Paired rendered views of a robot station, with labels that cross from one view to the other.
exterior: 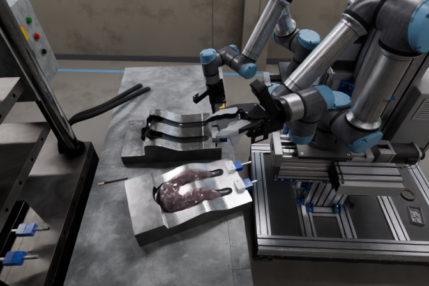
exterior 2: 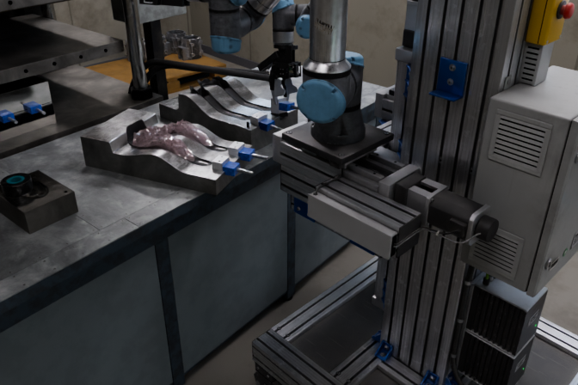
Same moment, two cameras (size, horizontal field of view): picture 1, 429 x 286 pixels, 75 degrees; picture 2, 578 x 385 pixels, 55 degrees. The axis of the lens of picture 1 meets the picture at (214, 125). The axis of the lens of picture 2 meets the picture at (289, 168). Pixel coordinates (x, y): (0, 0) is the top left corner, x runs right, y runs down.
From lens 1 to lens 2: 139 cm
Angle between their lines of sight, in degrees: 38
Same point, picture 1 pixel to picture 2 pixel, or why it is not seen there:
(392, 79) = not seen: outside the picture
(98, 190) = not seen: hidden behind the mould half
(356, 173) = (346, 193)
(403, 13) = not seen: outside the picture
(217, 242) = (144, 197)
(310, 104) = not seen: outside the picture
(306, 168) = (309, 179)
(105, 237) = (73, 148)
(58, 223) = (62, 128)
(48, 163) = (111, 94)
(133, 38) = (376, 74)
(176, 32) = not seen: hidden behind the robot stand
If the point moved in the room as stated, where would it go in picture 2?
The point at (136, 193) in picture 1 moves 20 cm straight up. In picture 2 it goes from (123, 118) to (115, 63)
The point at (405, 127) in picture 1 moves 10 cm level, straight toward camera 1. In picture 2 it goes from (485, 174) to (445, 175)
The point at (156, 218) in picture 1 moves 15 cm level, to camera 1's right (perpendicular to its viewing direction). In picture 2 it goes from (109, 136) to (135, 150)
